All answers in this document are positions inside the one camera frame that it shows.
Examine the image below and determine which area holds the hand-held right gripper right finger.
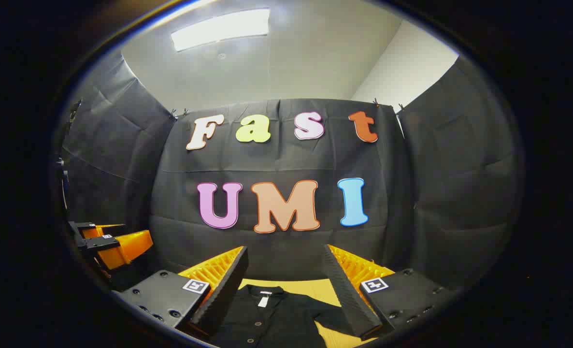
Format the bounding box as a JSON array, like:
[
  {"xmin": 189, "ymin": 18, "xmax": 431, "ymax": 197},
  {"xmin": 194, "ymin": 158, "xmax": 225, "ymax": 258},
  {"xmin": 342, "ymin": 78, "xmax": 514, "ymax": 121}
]
[{"xmin": 323, "ymin": 244, "xmax": 461, "ymax": 341}]

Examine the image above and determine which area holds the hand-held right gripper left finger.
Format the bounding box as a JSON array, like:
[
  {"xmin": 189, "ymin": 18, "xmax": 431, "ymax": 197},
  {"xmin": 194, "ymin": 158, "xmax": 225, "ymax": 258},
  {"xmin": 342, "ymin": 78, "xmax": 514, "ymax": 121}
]
[{"xmin": 117, "ymin": 246, "xmax": 249, "ymax": 339}]

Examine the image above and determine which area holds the black button jacket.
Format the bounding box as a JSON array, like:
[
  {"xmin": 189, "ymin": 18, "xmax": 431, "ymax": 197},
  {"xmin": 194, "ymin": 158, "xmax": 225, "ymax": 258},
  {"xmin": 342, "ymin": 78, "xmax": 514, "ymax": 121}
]
[{"xmin": 209, "ymin": 284, "xmax": 359, "ymax": 348}]

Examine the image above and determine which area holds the black backdrop cloth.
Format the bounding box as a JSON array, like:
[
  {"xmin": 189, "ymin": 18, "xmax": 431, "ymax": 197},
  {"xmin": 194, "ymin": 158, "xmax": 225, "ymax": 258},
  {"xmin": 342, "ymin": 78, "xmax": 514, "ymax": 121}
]
[{"xmin": 57, "ymin": 51, "xmax": 526, "ymax": 290}]

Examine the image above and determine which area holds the rectangular ceiling light panel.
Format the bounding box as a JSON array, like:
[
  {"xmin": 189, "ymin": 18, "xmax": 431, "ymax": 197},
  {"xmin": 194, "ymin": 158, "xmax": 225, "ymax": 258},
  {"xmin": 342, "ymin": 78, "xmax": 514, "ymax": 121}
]
[{"xmin": 171, "ymin": 8, "xmax": 271, "ymax": 52}]

